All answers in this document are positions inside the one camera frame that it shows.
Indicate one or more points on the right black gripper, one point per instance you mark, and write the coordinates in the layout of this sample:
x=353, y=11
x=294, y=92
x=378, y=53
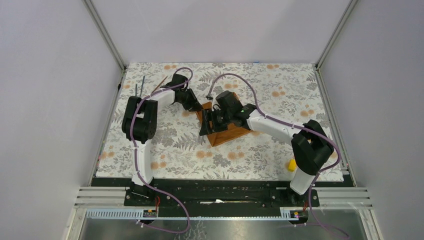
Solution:
x=208, y=116

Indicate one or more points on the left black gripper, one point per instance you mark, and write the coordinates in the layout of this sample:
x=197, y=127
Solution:
x=193, y=105

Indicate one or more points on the orange cloth napkin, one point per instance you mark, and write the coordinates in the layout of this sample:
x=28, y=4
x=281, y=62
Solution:
x=228, y=132

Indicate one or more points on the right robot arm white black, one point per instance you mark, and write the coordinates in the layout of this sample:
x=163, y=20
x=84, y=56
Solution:
x=310, y=145

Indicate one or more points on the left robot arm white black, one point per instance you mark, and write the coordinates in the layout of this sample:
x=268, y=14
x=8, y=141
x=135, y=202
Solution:
x=140, y=121

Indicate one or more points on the brown wooden spoon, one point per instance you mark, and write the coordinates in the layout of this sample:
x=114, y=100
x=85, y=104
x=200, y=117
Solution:
x=160, y=84

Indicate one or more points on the dark teal chopstick right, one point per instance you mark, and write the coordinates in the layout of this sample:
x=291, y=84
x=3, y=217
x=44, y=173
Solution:
x=142, y=86

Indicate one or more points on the yellow cylinder block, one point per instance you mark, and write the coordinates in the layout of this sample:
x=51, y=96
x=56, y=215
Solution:
x=291, y=166

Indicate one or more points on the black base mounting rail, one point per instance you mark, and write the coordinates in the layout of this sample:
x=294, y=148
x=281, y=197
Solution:
x=218, y=198

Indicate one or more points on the left aluminium frame post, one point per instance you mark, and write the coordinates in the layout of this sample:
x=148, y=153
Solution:
x=97, y=20

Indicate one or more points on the aluminium frame post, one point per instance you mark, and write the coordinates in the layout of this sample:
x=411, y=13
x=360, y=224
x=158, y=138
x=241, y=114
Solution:
x=338, y=29
x=97, y=20

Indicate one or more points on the right aluminium frame post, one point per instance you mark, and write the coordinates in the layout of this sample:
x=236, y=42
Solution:
x=338, y=29

